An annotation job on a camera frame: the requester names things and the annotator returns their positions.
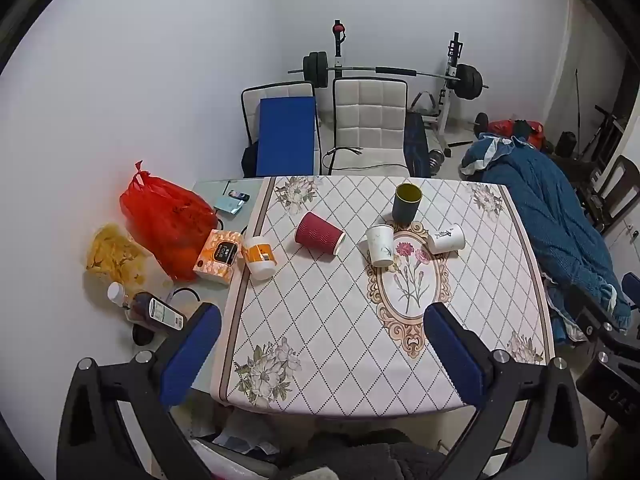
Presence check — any white paper cup black print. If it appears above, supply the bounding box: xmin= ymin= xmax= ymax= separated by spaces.
xmin=427 ymin=224 xmax=466 ymax=255

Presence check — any weight bench rack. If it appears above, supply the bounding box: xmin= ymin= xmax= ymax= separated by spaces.
xmin=331 ymin=20 xmax=463 ymax=148

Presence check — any orange tissue pack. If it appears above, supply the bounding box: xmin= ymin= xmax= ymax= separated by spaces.
xmin=193 ymin=229 xmax=244 ymax=286

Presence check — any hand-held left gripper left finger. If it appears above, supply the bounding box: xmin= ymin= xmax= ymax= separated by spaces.
xmin=57 ymin=302 xmax=223 ymax=480

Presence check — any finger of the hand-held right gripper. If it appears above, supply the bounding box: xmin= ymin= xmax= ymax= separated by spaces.
xmin=547 ymin=280 xmax=632 ymax=348
xmin=622 ymin=272 xmax=640 ymax=313

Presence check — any white chair black trim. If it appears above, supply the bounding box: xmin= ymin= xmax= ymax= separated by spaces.
xmin=241 ymin=81 xmax=321 ymax=178

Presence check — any barbell with black plates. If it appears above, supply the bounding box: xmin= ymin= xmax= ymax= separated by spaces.
xmin=288 ymin=51 xmax=489 ymax=101

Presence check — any dark bottle white cap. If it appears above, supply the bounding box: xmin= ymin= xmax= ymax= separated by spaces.
xmin=107 ymin=282 xmax=187 ymax=333

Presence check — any white quilted chair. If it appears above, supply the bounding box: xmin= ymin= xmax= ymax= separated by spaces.
xmin=325 ymin=78 xmax=411 ymax=177

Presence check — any person's dark clothing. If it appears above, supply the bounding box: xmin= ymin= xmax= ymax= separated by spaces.
xmin=277 ymin=429 xmax=453 ymax=480

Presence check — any light blue small box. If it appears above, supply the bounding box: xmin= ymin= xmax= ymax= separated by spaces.
xmin=215 ymin=196 xmax=246 ymax=216

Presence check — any blue board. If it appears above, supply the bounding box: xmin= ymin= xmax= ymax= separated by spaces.
xmin=256 ymin=97 xmax=316 ymax=178

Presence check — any blue blanket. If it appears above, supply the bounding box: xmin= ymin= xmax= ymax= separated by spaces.
xmin=460 ymin=132 xmax=632 ymax=333

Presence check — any orange and white cup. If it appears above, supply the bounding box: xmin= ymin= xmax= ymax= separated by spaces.
xmin=241 ymin=236 xmax=276 ymax=278

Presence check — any red plastic bag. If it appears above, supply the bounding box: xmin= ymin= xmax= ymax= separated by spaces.
xmin=120 ymin=161 xmax=219 ymax=282

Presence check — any floral diamond pattern tablecloth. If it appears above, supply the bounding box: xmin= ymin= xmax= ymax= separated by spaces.
xmin=210 ymin=176 xmax=558 ymax=417

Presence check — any red ribbed paper cup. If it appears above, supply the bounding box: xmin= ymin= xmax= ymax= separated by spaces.
xmin=295 ymin=211 xmax=347 ymax=263

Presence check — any black cable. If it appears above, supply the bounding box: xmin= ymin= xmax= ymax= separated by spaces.
xmin=322 ymin=147 xmax=407 ymax=171

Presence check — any dark wooden chair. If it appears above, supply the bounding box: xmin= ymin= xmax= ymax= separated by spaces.
xmin=575 ymin=155 xmax=640 ymax=235

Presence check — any plain white paper cup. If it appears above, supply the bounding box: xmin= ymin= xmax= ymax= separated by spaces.
xmin=365 ymin=224 xmax=396 ymax=267

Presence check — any dark green cup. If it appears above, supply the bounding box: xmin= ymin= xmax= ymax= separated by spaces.
xmin=391 ymin=183 xmax=422 ymax=224

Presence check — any dumbbell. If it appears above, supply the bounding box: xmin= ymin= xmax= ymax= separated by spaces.
xmin=427 ymin=147 xmax=452 ymax=172

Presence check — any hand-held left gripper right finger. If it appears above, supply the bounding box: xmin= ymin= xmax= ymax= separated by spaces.
xmin=424 ymin=302 xmax=592 ymax=480

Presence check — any bag of yellow chips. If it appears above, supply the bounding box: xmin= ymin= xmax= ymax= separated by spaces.
xmin=86 ymin=224 xmax=151 ymax=286

